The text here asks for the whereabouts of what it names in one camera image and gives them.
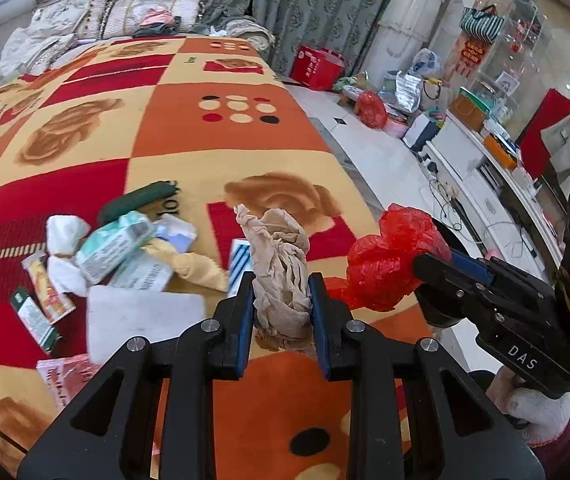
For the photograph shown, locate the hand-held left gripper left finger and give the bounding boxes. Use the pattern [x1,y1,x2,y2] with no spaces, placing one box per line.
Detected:
[17,271,257,480]

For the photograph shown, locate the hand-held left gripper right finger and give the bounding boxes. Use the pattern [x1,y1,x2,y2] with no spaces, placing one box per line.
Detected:
[307,272,546,480]

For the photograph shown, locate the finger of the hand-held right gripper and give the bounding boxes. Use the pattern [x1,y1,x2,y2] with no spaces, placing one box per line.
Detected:
[411,252,491,311]
[449,249,498,286]

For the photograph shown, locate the red plastic bag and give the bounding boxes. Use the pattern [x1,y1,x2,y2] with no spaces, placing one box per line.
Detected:
[325,203,453,312]
[354,91,389,129]

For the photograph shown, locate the brown paper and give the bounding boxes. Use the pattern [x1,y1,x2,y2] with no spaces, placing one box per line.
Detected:
[234,204,316,353]

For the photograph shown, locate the teal tissue pack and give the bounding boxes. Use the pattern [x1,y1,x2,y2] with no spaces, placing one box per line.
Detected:
[75,211,158,285]

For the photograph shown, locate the white tissue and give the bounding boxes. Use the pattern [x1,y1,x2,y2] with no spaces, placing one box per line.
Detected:
[46,215,90,258]
[46,255,90,298]

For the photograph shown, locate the person's right hand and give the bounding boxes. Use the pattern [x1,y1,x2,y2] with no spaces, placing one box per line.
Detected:
[488,366,570,447]

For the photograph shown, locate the blue striped white box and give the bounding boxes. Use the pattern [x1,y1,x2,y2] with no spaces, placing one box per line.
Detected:
[227,239,253,297]

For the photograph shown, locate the yellow crinkled wrapper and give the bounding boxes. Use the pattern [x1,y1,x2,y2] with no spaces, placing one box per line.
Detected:
[147,240,230,293]

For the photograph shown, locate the white low cabinet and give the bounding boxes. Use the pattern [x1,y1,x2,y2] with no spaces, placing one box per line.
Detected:
[424,125,566,281]

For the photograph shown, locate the white foam pad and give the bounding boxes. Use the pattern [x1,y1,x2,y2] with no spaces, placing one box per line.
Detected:
[86,285,207,365]

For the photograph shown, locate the white blue plastic wrapper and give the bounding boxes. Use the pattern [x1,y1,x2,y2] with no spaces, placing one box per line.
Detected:
[152,214,198,253]

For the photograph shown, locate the white paper packet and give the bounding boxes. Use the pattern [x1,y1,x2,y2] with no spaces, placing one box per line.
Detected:
[110,252,173,293]

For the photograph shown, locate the brown cardboard box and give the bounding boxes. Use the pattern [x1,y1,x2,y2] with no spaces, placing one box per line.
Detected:
[449,92,489,132]

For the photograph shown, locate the red chair cover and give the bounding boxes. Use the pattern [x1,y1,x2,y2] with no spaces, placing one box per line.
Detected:
[519,89,570,179]

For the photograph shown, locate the dark green snack packet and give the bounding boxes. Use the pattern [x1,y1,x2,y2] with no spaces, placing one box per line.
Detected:
[97,180,182,226]

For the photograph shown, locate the silver foil bag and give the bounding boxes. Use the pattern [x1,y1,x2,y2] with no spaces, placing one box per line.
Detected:
[394,72,422,114]

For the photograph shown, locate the pink red plastic packet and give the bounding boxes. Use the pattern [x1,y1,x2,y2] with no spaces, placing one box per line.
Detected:
[36,354,103,408]

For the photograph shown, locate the orange snack wrapper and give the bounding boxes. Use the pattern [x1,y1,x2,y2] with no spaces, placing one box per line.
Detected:
[21,251,76,325]

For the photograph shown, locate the white plastic bag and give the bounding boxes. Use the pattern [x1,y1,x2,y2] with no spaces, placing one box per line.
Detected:
[411,49,441,77]

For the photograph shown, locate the red hanging decoration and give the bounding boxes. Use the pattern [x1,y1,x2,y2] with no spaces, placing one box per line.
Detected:
[457,39,492,79]

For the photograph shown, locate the printed blanket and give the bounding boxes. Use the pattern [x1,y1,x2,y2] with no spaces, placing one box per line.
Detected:
[0,35,466,480]

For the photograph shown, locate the small green labelled packet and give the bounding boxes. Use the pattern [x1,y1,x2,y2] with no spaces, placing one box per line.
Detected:
[9,286,60,355]

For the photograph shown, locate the red gift box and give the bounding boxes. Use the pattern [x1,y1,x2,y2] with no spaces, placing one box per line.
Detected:
[291,45,359,92]

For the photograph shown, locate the striped tote bag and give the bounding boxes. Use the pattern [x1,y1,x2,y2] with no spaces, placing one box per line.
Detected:
[460,5,507,42]

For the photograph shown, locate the lace covered standing unit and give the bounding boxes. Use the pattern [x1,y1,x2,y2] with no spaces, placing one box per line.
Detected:
[365,0,455,77]

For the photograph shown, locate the folded clothes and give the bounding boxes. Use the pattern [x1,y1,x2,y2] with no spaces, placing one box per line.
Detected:
[134,7,182,39]

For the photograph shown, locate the cream embroidered pillow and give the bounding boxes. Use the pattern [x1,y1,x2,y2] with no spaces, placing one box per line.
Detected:
[104,0,204,37]

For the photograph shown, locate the white rumpled bedding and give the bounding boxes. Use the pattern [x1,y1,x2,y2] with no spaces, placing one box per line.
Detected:
[0,27,82,87]

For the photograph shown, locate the cream fringed pillow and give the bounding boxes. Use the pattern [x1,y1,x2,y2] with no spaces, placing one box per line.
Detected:
[31,0,112,42]

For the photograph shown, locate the tangled white cables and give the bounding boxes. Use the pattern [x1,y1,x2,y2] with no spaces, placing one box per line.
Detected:
[429,175,537,257]

